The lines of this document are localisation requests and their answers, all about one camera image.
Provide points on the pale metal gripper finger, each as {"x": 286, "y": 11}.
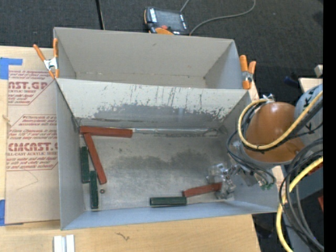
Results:
{"x": 217, "y": 172}
{"x": 227, "y": 191}

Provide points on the red-brown flat block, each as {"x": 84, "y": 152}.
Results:
{"x": 200, "y": 190}
{"x": 106, "y": 131}
{"x": 95, "y": 158}

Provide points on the dark green flat block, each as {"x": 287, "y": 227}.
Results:
{"x": 94, "y": 190}
{"x": 168, "y": 201}
{"x": 84, "y": 165}

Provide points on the grey metal bin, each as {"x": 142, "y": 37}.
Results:
{"x": 157, "y": 164}

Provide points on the brown cardboard board red print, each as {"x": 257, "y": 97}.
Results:
{"x": 31, "y": 188}

